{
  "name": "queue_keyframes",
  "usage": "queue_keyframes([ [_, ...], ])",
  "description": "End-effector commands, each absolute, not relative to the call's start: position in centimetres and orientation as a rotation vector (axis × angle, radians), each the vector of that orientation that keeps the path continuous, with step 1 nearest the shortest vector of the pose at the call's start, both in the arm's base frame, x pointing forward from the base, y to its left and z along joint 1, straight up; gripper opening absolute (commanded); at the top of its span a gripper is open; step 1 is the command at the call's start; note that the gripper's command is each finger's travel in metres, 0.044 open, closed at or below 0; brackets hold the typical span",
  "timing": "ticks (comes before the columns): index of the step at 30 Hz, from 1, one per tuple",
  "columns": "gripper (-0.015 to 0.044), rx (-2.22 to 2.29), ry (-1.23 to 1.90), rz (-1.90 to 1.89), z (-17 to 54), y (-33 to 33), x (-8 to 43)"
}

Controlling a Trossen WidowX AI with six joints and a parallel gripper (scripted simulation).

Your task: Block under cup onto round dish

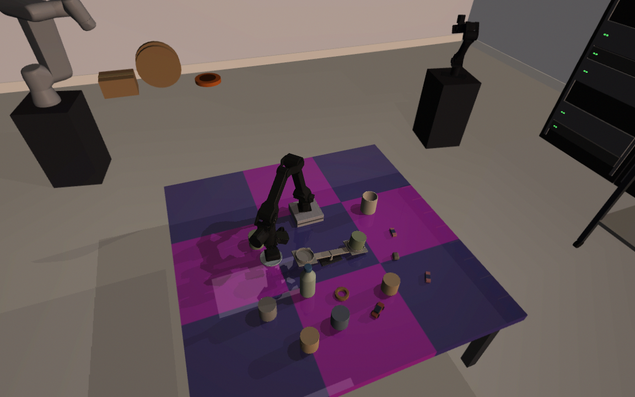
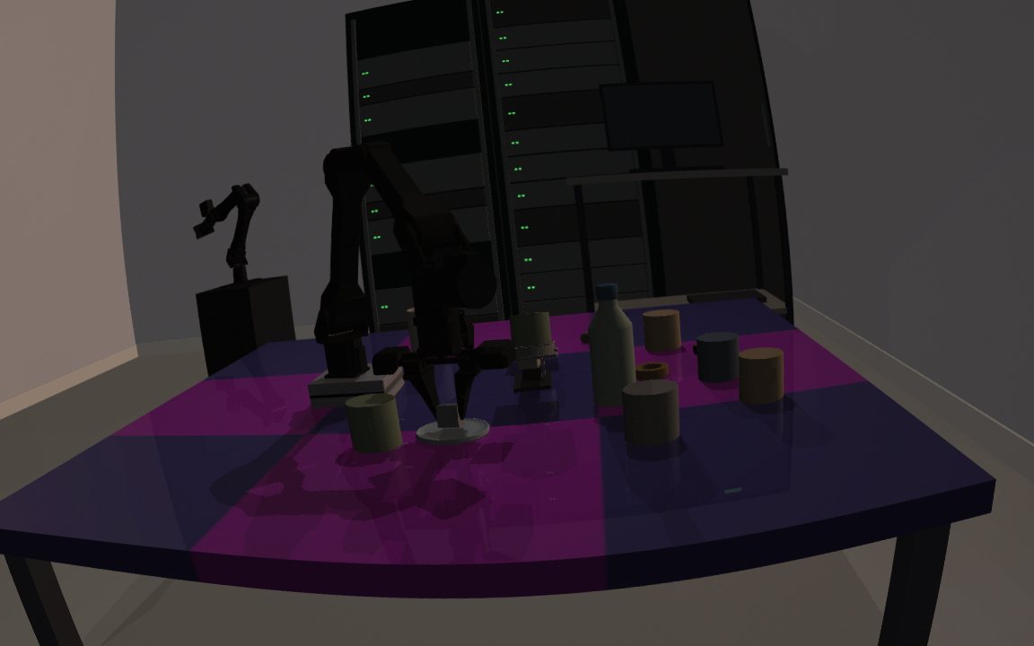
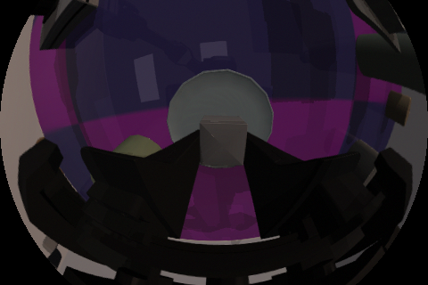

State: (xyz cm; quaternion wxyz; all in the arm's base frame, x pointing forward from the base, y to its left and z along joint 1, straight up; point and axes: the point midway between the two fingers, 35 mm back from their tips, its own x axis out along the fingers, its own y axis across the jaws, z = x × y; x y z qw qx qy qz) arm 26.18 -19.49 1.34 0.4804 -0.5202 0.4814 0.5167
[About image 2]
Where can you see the brown ring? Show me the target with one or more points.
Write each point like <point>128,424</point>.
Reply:
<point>651,371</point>

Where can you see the tan cylinder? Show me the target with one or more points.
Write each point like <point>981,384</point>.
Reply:
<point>412,330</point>

